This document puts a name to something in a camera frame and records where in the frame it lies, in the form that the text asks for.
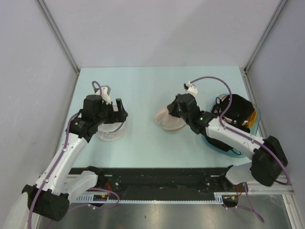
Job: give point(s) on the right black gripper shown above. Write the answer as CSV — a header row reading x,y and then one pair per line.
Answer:
x,y
172,108

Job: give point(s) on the grey-trimmed mesh laundry bag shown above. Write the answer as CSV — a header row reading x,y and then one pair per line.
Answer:
x,y
111,132

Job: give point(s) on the aluminium frame post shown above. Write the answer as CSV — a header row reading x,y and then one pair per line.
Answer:
x,y
57,34
267,31

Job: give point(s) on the right aluminium frame post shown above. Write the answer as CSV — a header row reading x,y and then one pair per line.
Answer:
x,y
267,31

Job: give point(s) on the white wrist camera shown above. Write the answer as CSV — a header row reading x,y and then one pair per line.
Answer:
x,y
105,93
190,88

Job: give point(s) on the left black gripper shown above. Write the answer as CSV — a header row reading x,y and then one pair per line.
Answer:
x,y
118,116

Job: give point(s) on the left aluminium frame post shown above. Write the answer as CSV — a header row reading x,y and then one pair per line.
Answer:
x,y
57,34

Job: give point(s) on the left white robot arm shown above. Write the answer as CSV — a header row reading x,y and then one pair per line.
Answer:
x,y
50,196

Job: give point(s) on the pink mesh laundry bag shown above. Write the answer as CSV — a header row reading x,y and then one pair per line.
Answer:
x,y
168,122

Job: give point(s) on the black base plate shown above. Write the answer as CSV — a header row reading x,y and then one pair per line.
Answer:
x,y
166,184

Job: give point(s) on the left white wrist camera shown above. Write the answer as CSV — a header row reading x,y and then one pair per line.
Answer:
x,y
105,93

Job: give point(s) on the black bra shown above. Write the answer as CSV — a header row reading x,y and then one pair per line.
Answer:
x,y
238,112

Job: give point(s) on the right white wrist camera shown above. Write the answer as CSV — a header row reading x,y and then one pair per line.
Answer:
x,y
190,88

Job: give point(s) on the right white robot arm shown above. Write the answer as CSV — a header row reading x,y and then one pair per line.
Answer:
x,y
267,157

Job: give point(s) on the yellow garment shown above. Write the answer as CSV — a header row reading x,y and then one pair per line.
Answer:
x,y
251,120

